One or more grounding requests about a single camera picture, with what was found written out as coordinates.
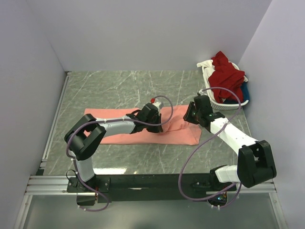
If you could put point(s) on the white t-shirt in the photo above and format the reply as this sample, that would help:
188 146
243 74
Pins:
207 69

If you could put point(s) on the salmon pink t-shirt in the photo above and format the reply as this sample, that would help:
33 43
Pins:
175 132

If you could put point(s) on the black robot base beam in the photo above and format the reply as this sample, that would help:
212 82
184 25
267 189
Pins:
156 187

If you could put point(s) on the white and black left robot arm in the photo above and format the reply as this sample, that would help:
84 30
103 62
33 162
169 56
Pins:
84 138

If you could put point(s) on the aluminium rail frame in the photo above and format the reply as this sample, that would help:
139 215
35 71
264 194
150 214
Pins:
47 205

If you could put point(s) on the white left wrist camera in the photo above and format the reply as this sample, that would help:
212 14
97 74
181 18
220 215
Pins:
159 105

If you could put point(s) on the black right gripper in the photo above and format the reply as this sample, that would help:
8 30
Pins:
187 116

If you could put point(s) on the white laundry basket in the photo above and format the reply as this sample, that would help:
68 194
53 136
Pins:
220 94

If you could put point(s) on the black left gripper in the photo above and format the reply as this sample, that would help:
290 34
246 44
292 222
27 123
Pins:
156 130

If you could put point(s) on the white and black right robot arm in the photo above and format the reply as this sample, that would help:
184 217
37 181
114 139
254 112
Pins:
255 163

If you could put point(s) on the blue t-shirt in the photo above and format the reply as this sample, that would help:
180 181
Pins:
245 92

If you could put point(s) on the red t-shirt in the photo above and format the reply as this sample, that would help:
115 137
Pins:
225 75

